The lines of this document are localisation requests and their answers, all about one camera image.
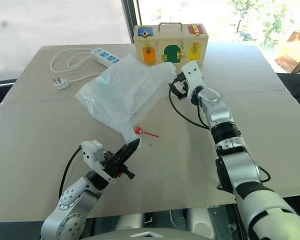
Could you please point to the wooden lock box toy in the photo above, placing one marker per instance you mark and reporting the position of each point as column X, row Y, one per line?
column 170, row 45

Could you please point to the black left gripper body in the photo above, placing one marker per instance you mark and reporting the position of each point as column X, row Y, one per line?
column 112, row 163

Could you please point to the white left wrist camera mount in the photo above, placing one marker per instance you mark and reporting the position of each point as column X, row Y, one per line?
column 91, row 155

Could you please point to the white rounded robot leg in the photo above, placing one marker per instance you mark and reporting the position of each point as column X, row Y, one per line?
column 201, row 221
column 130, row 221

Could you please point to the clear plastic bag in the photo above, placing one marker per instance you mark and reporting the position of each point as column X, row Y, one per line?
column 122, row 95

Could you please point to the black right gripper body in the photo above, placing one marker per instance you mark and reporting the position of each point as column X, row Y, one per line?
column 184, row 86

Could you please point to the black window frame post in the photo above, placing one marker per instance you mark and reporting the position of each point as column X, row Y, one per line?
column 133, row 21

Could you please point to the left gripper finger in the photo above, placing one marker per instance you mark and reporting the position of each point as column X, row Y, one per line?
column 131, row 153
column 127, row 149

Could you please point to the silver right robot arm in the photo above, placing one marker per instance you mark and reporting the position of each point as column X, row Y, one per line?
column 240, row 160

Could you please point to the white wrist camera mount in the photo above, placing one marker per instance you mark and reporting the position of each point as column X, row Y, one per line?
column 193, row 75
column 91, row 155

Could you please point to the white power strip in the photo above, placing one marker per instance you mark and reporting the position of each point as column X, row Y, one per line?
column 105, row 57

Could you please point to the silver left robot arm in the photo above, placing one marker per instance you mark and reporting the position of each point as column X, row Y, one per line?
column 72, row 200

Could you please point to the red lollipop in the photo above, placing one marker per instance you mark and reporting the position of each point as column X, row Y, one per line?
column 140, row 131

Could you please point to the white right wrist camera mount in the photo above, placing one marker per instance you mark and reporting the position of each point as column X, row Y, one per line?
column 193, row 75

